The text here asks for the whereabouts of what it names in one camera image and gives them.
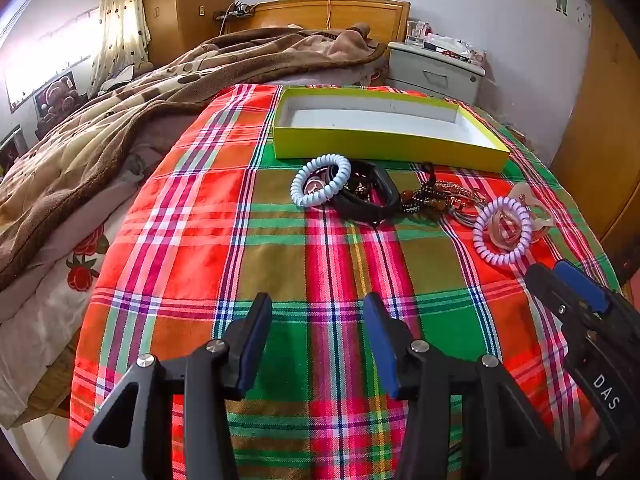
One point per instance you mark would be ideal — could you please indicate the yellow-green cardboard box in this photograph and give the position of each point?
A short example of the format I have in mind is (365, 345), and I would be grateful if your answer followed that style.
(375, 145)

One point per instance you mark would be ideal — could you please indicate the pinkish clear hair claw clip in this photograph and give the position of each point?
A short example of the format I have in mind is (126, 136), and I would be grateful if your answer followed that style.
(502, 227)

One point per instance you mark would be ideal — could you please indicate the grey nightstand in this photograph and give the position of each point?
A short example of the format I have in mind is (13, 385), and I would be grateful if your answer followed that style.
(430, 77)

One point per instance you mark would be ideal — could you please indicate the wooden door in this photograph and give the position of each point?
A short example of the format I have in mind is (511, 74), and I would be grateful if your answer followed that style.
(600, 135)

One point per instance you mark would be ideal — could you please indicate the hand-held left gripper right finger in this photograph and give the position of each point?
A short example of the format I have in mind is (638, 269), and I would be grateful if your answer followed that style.
(382, 347)

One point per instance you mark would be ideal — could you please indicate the window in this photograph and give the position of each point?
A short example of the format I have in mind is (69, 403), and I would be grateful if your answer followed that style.
(50, 55)

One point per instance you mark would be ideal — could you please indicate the clutter on nightstand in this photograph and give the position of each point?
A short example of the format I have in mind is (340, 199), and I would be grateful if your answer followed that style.
(452, 47)

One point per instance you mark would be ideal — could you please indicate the wooden headboard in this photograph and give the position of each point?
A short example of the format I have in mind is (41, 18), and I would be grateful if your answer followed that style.
(370, 15)

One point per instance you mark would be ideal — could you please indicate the wooden wardrobe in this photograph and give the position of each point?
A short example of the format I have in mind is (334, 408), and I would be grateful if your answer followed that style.
(185, 5)

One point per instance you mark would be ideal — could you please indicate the floral bed sheet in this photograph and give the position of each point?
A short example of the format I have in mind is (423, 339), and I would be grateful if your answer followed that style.
(60, 270)

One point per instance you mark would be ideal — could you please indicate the clear glass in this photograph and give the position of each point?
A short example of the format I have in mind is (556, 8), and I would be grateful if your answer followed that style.
(417, 32)

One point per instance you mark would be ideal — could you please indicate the brown patterned blanket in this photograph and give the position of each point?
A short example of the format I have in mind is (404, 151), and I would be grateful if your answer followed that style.
(100, 145)

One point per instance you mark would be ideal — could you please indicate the person's right hand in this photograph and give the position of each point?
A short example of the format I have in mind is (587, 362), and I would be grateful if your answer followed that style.
(590, 442)

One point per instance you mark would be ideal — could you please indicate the plaid cloth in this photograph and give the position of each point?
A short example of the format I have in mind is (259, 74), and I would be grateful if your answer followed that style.
(300, 270)

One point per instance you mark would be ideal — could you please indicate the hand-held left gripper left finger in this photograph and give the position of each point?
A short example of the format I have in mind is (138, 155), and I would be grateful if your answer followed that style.
(252, 345)

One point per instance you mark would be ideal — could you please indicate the dotted curtain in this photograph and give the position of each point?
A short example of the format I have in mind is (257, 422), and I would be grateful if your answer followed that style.
(122, 20)

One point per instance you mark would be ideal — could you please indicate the teddy bear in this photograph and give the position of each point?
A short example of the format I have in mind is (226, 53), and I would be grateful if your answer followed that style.
(55, 95)

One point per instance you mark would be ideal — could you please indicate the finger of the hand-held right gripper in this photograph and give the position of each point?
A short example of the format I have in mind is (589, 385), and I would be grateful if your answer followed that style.
(585, 287)
(555, 295)

